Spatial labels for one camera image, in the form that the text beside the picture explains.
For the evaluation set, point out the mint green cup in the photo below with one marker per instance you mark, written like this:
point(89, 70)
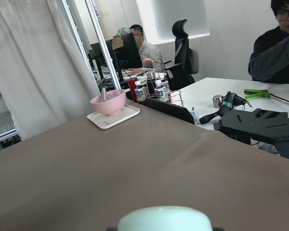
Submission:
point(165, 218)

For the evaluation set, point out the black plastic bracket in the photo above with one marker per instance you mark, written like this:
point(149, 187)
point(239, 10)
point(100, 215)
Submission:
point(266, 126)

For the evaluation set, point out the metal tongs in bowl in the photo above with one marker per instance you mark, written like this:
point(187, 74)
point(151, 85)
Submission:
point(104, 94)

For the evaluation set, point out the black office chair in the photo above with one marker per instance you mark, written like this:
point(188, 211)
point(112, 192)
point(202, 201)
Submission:
point(186, 62)

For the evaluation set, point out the green clamp stick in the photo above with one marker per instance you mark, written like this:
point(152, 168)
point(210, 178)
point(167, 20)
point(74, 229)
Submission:
point(252, 93)

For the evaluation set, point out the beige tray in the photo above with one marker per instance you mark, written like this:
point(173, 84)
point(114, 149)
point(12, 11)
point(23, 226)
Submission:
point(108, 121)

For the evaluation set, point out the person in white shirt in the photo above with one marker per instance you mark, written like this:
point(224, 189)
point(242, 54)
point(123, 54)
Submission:
point(146, 50)

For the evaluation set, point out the black long bar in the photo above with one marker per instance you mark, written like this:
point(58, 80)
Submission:
point(173, 110)

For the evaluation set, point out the aluminium frame post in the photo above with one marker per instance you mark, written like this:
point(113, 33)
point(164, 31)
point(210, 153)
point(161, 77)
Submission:
point(104, 48)

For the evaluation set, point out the pink bowl with ice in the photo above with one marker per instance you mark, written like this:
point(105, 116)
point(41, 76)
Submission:
point(116, 100)

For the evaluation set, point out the black monitor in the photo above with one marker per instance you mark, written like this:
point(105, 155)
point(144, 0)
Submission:
point(124, 53)

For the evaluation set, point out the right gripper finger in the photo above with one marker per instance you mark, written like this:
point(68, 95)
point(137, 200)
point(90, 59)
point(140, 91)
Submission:
point(111, 229)

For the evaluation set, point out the person in dark sweater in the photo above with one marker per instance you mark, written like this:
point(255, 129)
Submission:
point(269, 61)

